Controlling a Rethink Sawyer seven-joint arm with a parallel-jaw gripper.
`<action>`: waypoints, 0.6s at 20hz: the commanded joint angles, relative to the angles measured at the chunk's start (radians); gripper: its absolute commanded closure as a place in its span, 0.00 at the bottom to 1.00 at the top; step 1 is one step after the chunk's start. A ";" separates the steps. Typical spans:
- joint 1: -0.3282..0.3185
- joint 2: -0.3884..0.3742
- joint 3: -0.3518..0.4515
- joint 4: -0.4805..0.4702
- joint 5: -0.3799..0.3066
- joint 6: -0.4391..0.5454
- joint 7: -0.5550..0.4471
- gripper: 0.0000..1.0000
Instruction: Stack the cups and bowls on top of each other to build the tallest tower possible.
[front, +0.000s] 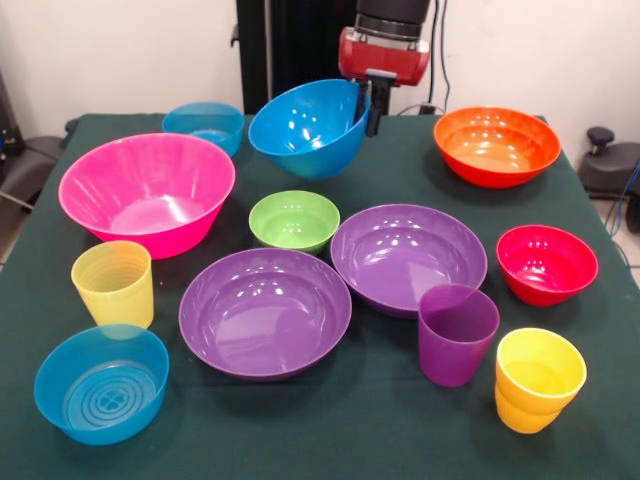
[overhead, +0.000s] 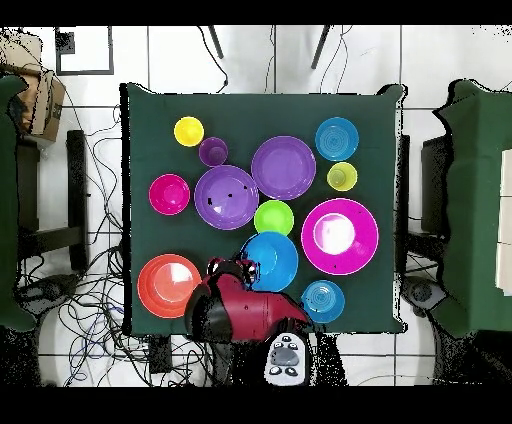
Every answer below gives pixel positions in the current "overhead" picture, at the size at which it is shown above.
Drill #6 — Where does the small green bowl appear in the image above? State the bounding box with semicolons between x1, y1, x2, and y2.
253;199;296;237

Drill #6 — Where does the purple bowl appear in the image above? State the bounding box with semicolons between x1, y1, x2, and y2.
250;135;318;202
193;164;260;232

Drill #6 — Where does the purple cup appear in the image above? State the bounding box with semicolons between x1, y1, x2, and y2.
198;136;230;168

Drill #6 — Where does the small pink-red bowl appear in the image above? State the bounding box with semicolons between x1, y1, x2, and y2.
148;172;192;217

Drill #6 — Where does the translucent yellow cup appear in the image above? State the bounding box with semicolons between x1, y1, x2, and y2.
326;161;359;193

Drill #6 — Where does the dark green table cloth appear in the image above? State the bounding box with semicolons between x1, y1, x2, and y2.
119;81;409;337

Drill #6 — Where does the translucent blue small bowl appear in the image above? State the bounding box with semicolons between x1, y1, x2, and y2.
314;116;360;162
300;279;346;324

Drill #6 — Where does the large pink bowl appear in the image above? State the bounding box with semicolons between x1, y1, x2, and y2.
300;197;380;277

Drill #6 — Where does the orange bowl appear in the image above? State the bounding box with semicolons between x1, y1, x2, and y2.
136;253;203;320

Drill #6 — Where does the black tripod leg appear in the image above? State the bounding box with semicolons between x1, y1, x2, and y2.
310;25;332;70
207;25;225;60

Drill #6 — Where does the green cloth covered table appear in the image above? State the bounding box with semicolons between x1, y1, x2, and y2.
431;78;512;339
0;73;37;333

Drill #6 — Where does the cardboard box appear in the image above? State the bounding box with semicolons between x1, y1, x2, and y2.
0;30;67;143

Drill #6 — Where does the black floor cable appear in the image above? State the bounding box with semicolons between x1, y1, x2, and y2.
195;25;230;94

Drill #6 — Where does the tangle of black cables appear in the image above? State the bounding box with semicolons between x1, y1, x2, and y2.
15;79;213;387

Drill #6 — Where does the black metal frame stand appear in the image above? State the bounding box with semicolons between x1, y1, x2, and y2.
16;129;90;273

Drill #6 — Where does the black square floor frame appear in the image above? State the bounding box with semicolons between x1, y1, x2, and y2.
54;25;115;76

